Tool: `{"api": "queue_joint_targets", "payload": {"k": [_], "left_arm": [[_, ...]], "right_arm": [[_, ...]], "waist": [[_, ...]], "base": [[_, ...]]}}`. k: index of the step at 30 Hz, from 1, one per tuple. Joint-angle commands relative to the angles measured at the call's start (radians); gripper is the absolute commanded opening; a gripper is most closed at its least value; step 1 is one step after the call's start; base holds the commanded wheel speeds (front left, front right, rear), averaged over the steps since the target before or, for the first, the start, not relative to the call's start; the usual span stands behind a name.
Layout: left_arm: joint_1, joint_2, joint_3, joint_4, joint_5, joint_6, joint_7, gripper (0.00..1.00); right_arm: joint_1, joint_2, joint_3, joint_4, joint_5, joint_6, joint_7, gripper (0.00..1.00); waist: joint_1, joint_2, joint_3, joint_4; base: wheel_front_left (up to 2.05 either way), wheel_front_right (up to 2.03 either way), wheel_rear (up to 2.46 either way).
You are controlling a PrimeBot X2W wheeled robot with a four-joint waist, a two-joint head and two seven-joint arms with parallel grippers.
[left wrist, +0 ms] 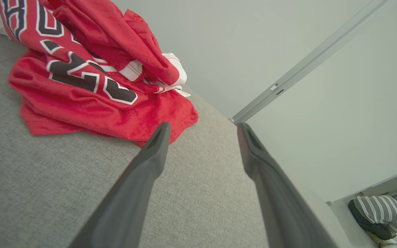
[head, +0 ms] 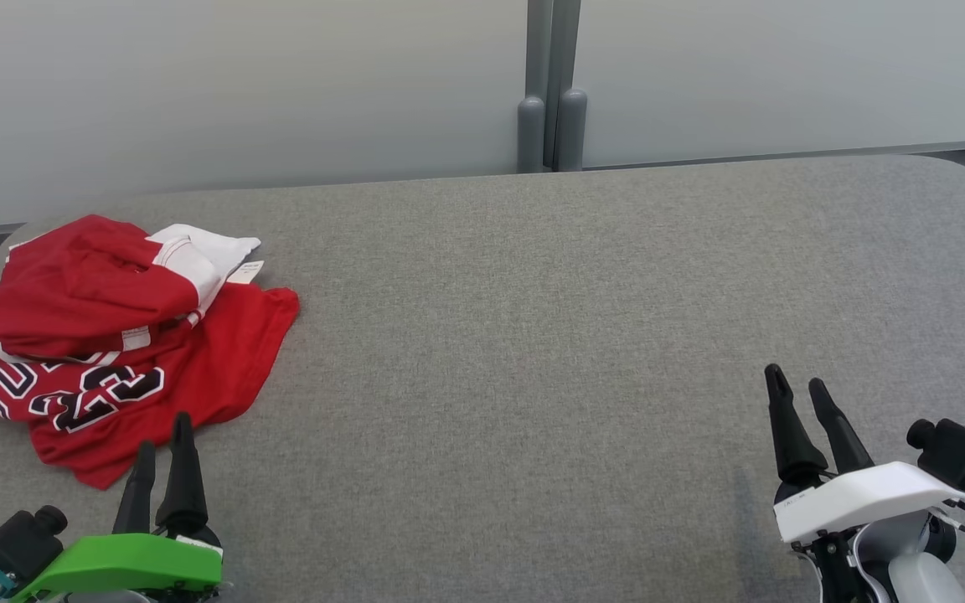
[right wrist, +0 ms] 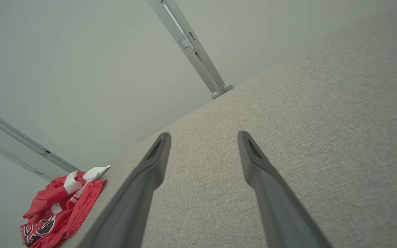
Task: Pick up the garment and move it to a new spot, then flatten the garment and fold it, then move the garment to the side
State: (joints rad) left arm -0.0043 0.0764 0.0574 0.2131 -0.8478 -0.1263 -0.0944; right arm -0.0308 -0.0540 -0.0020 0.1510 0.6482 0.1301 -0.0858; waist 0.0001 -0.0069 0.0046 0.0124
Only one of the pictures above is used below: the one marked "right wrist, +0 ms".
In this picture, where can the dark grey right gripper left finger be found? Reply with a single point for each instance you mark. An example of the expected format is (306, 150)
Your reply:
(133, 206)

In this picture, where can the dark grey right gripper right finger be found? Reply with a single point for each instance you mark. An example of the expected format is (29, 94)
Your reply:
(281, 213)

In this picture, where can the red Bulls 23 jersey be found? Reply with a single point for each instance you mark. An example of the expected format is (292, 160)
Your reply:
(78, 213)

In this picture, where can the thin grey aluminium rail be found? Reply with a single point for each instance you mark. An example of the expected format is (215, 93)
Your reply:
(5, 153)

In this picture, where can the wide grey aluminium rail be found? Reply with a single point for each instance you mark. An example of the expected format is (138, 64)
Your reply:
(12, 132)

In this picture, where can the grey aluminium rail with ball feet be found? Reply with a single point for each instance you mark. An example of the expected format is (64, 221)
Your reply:
(198, 55)

